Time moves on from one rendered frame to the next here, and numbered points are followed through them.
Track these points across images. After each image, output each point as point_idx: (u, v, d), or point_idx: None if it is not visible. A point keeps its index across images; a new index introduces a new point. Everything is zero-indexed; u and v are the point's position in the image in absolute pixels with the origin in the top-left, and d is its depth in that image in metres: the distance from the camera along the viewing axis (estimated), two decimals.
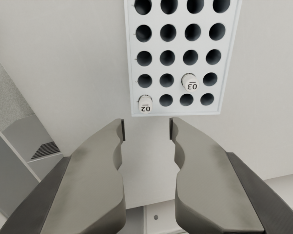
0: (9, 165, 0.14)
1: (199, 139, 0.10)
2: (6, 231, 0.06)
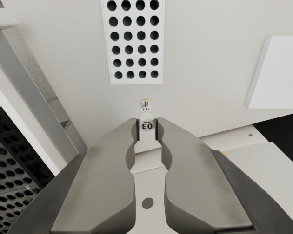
0: (43, 105, 0.26)
1: (184, 139, 0.10)
2: (21, 222, 0.06)
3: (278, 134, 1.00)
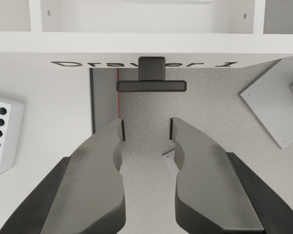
0: None
1: (199, 139, 0.10)
2: (6, 231, 0.06)
3: None
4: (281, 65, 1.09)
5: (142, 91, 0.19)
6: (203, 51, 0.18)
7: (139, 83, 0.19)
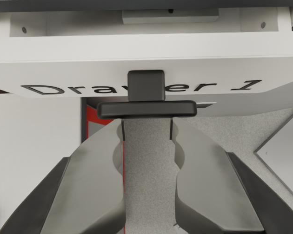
0: None
1: (199, 139, 0.10)
2: (6, 231, 0.06)
3: None
4: None
5: (133, 117, 0.14)
6: (217, 56, 0.12)
7: (129, 105, 0.13)
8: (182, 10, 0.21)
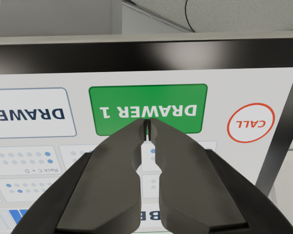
0: None
1: (178, 139, 0.10)
2: (28, 218, 0.06)
3: None
4: None
5: None
6: None
7: None
8: None
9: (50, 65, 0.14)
